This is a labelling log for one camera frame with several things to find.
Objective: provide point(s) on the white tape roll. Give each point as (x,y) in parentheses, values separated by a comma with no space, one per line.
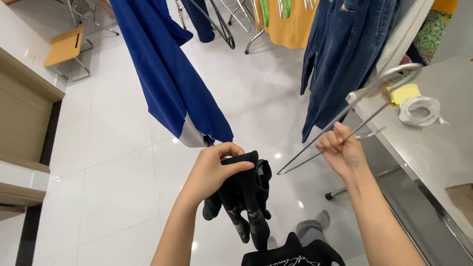
(406,114)

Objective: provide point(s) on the stainless steel table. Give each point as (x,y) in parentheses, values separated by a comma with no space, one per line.
(436,147)

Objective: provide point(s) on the orange cloth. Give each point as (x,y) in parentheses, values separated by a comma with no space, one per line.
(445,5)

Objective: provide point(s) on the metal clothes drying rack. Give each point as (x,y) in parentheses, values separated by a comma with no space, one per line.
(253,40)

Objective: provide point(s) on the mustard yellow hanging garment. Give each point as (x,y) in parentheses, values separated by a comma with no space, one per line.
(292,31)

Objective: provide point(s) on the black garment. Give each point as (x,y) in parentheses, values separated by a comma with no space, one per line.
(245,195)

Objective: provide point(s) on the person's black printed shirt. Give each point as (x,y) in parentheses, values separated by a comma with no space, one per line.
(295,255)

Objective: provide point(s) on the wooden folding stool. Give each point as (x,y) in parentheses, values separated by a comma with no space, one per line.
(64,46)

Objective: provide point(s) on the dark blue denim garment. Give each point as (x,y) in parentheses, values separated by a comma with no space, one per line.
(340,59)

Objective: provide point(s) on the green plastic clothes hanger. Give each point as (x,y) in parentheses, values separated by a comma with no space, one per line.
(287,7)
(264,13)

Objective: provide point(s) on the person's right hand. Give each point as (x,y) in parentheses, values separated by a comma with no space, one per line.
(347,157)

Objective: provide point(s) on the green patterned cloth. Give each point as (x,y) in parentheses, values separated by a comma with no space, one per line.
(436,35)

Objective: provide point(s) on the metal folding rack legs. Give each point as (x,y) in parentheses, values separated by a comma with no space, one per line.
(85,16)

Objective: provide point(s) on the person's grey sock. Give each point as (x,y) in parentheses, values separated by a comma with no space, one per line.
(317,225)
(272,243)

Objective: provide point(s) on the dark grey clothes hanger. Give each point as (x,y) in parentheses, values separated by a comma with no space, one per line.
(225,31)

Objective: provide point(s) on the beige wooden cabinet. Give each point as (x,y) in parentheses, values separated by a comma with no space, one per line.
(22,118)

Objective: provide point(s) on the navy hanging trousers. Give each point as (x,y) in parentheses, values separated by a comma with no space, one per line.
(201,22)

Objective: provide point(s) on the person's left hand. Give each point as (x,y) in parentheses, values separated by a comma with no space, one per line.
(207,171)

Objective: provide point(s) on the silver metal clothes hanger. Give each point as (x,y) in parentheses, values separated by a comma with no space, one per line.
(373,88)

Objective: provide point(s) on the yellow sticky note pad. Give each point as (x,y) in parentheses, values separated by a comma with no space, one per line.
(404,93)

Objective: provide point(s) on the blue hanging garment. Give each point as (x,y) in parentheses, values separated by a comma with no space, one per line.
(170,74)

